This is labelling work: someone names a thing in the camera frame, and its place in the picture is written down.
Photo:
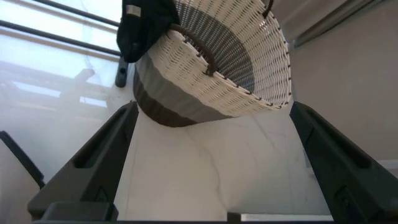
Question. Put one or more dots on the white laundry basket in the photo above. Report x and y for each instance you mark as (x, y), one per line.
(217, 62)

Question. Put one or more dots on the black clothes rack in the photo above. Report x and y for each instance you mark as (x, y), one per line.
(62, 38)

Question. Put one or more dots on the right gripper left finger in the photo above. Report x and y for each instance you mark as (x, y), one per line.
(68, 193)

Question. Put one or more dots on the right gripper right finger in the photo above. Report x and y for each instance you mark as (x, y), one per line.
(373, 199)

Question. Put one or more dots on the black garment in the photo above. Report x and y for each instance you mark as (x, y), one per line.
(143, 31)

